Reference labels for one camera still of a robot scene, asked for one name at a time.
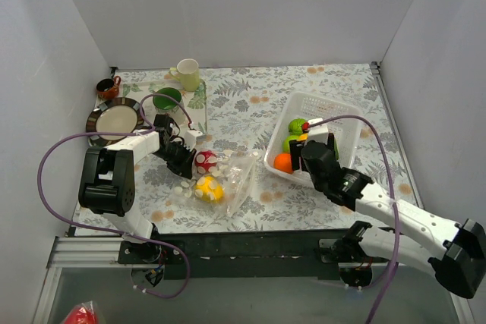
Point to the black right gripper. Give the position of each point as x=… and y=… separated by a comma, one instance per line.
x=297, y=155

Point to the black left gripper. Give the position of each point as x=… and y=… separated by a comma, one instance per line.
x=181, y=157

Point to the fake lemon yellow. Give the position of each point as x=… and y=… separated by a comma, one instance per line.
x=302, y=137

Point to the green fake bell pepper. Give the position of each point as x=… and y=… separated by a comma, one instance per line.
x=295, y=126

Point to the fake orange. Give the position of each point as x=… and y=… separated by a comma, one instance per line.
x=283, y=162

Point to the yellow fake bell pepper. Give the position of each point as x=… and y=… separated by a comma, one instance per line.
x=208, y=189

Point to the clear zip top bag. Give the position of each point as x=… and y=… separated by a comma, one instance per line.
x=235, y=171

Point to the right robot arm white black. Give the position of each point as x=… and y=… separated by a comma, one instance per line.
x=453, y=253

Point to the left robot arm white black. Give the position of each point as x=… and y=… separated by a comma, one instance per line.
x=107, y=185

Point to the red fake apple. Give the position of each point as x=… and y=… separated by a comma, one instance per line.
x=205, y=161

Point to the red object in bag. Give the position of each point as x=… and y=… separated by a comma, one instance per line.
x=84, y=313

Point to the white plastic basket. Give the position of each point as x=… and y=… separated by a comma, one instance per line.
x=315, y=107

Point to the green interior floral mug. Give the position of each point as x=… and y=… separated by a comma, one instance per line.
x=169, y=101

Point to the leaf pattern serving tray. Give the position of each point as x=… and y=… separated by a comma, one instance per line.
x=194, y=107

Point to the floral table mat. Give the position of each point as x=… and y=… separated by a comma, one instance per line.
x=243, y=105

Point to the striped rim plate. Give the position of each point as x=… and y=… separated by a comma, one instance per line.
x=119, y=115

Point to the cream ceramic mug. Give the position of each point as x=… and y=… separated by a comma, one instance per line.
x=187, y=74

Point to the small brown red cup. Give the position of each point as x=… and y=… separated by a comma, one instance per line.
x=108, y=89

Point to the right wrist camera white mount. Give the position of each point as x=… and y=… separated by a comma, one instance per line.
x=317, y=130

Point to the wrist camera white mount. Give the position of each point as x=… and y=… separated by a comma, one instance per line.
x=317, y=130
x=191, y=136

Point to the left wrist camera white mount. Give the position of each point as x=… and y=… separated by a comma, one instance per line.
x=191, y=136

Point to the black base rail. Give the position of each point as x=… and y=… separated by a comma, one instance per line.
x=252, y=254

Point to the aluminium frame rail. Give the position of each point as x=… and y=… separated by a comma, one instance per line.
x=86, y=269

